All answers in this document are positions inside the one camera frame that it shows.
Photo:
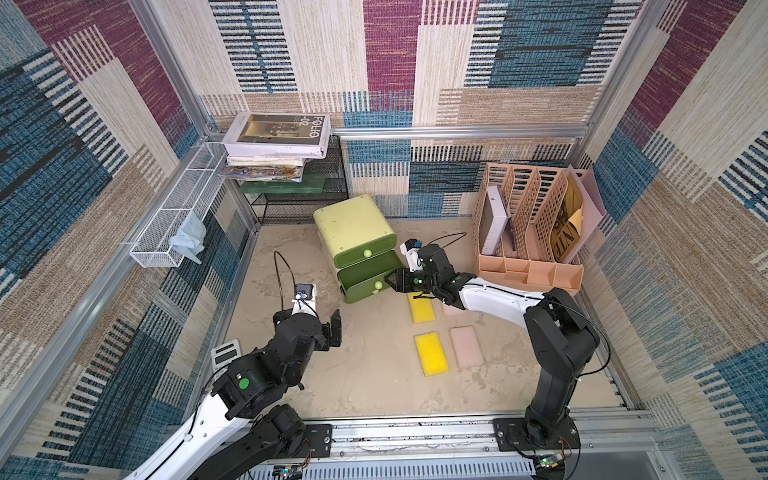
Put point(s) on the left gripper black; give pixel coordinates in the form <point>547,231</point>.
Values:
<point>335,328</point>

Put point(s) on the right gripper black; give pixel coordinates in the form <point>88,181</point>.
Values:
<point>411,280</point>

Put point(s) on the green drawer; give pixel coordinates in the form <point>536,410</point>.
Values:
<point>348,256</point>
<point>369,268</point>
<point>359,287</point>

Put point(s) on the yellow sponge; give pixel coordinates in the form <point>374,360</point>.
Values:
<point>421,308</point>
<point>431,354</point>

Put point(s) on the green top drawer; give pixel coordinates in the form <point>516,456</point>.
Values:
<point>348,256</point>

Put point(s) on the green bottom drawer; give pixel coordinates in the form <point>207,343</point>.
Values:
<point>359,287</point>

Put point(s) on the green three-drawer cabinet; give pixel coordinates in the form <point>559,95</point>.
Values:
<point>349,223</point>

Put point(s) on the pink sponge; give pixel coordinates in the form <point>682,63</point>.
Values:
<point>466,347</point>
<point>451,311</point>

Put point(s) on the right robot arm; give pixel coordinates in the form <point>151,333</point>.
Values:
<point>562,337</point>

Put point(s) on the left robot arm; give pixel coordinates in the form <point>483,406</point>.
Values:
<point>242,422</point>

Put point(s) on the white calculator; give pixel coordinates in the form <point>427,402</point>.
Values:
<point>225,353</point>

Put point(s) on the white book in organizer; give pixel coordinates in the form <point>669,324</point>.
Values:
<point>493,221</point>

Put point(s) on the green tray on shelf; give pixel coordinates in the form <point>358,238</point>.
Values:
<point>311,184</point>

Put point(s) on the pink desk file organizer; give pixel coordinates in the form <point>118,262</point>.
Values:
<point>523,258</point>

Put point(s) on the stack of magazines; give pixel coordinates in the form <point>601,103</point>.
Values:
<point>263,169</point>

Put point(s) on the crumpled white cloth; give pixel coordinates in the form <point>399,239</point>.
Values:
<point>189,237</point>

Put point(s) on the yellow brown magazine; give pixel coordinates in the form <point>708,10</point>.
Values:
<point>567,227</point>

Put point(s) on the pink folder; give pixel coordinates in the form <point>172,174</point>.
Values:
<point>593,209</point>

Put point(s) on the large white book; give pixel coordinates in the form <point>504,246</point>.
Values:
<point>278,135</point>

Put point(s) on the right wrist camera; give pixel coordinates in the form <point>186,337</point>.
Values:
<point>410,249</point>

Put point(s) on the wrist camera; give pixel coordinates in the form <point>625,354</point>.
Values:
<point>304,300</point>
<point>410,249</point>

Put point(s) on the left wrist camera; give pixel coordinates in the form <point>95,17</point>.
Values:
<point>304,300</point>

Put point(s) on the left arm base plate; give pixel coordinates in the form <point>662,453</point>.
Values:
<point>314,441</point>

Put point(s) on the black wire shelf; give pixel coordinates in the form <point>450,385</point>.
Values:
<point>274,209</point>

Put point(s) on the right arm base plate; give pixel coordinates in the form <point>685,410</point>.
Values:
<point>513,434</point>

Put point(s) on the white wire basket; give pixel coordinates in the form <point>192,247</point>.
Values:
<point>186,204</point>

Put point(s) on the aluminium front rail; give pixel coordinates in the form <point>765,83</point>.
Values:
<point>616,443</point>

